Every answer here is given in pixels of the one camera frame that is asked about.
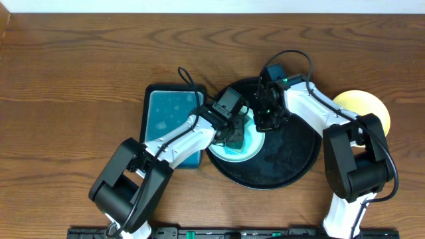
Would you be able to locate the light green plate with scribble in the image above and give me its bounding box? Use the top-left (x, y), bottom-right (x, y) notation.
top-left (209, 109), bottom-right (266, 163)

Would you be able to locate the yellow plate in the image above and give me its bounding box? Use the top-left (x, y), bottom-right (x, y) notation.
top-left (333, 90), bottom-right (390, 136)

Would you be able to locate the green yellow sponge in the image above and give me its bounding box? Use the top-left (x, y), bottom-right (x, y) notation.
top-left (223, 141), bottom-right (244, 155)

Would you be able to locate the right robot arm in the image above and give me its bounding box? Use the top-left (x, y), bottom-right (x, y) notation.
top-left (254, 74), bottom-right (398, 238)

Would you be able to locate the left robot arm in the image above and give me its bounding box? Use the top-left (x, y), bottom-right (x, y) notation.
top-left (89, 110), bottom-right (244, 238)

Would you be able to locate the black round tray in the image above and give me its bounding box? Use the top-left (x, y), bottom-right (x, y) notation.
top-left (204, 76), bottom-right (322, 191)

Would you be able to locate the black rectangular tray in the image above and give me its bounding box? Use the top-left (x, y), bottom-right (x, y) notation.
top-left (138, 83), bottom-right (208, 170)

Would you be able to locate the white water-filled basin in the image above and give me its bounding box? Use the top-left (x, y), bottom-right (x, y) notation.
top-left (143, 90), bottom-right (204, 169)

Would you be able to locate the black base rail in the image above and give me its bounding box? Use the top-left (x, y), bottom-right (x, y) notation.
top-left (66, 227), bottom-right (400, 239)

